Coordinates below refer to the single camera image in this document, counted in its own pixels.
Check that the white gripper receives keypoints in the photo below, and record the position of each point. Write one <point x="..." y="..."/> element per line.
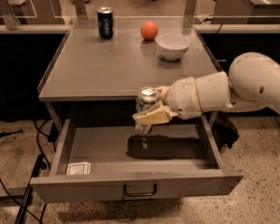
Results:
<point x="183" y="97"/>

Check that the redbull can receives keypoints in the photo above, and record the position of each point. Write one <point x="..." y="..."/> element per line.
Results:
<point x="146" y="98"/>

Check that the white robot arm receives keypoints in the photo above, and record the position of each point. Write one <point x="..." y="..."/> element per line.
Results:
<point x="251" y="84"/>

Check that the open top drawer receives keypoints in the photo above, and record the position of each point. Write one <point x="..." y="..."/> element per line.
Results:
<point x="174" y="161"/>

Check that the blue pepsi can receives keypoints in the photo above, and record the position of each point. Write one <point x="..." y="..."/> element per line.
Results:
<point x="105" y="22"/>

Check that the white bowl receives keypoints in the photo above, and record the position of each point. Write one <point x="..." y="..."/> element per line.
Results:
<point x="172" y="47"/>

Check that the dark cloth behind cabinet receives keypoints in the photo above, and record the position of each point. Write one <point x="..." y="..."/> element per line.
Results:
<point x="224" y="131"/>

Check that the grey metal cabinet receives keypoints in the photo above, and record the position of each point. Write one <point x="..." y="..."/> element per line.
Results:
<point x="89" y="68"/>

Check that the orange fruit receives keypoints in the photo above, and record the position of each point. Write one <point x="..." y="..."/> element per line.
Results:
<point x="149" y="30"/>

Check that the black power strip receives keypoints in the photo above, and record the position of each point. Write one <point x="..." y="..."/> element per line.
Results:
<point x="26" y="199"/>

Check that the glass barrier panel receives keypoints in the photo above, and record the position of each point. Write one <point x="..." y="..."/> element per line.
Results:
<point x="62" y="11"/>

